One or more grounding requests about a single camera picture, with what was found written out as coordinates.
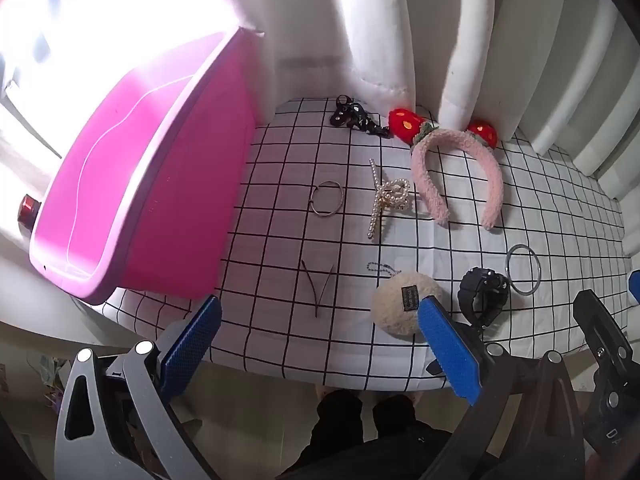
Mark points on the white curtain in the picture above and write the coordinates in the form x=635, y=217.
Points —
x=375, y=20

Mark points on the black wrist watch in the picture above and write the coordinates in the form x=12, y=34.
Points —
x=480, y=287

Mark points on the black dotted hair bow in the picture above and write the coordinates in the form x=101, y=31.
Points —
x=355, y=117

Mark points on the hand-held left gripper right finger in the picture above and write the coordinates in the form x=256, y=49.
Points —
x=447, y=350

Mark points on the gold bangle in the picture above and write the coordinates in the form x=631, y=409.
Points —
x=311, y=200

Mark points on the red bottle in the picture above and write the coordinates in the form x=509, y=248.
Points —
x=29, y=210

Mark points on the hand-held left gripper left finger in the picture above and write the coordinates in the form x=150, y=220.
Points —
x=192, y=335

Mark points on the white black-grid cloth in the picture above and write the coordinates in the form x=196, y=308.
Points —
x=280, y=240

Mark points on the pearl bar hairpin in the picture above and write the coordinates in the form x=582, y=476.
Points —
x=372, y=227

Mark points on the thin dark V-shaped hairpin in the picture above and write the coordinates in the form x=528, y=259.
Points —
x=316, y=305

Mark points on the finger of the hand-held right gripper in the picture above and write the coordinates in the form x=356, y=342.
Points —
x=605, y=350
x=635, y=287

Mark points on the pearl hair claw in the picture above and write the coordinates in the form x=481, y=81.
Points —
x=392, y=195

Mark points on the person's dark pants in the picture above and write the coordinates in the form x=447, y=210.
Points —
x=350, y=435

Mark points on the pink plush strawberry headband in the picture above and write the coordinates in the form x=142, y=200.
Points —
x=430, y=190

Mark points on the pink plastic bin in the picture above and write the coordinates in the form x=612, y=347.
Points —
x=150, y=160

